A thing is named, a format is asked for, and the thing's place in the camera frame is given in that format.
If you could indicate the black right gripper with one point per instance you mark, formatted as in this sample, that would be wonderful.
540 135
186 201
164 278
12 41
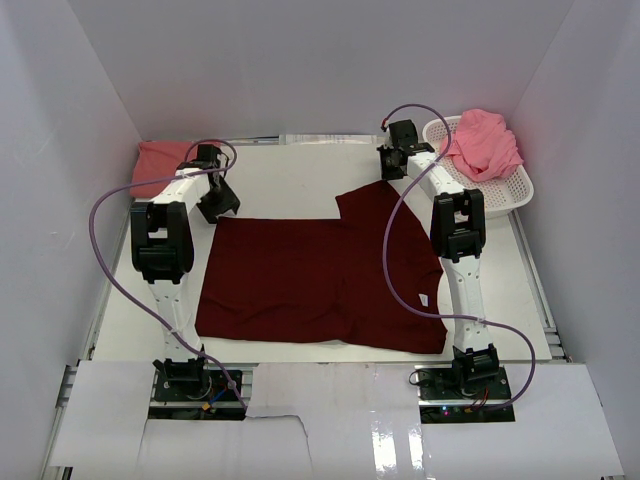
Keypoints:
386 174

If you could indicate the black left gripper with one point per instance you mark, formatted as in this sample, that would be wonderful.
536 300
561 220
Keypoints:
229 201

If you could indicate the dark red t-shirt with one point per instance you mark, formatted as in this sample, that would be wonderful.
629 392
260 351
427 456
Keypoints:
348 279

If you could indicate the crumpled pink t-shirt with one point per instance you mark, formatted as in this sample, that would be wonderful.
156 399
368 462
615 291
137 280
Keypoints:
482 147

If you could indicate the folded salmon t-shirt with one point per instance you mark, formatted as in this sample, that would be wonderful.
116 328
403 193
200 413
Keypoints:
156 159

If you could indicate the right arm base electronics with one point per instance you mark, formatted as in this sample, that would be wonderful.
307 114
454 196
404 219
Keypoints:
442 401

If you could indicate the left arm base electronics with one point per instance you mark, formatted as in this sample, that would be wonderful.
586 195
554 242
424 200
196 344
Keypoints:
194 390

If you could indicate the white plastic basket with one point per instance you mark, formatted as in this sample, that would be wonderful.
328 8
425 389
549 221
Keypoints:
501 195

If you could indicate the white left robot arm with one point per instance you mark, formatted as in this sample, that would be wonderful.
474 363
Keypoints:
162 246

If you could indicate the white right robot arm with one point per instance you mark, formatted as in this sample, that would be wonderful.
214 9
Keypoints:
458 236

